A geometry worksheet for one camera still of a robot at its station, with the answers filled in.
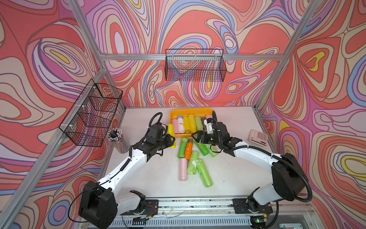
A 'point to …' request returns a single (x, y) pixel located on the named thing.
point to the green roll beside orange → (182, 147)
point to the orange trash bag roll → (188, 149)
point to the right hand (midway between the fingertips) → (197, 139)
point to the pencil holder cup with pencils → (115, 135)
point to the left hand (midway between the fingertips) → (175, 139)
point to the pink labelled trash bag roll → (175, 122)
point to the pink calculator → (258, 137)
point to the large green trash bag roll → (204, 173)
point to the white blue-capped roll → (181, 125)
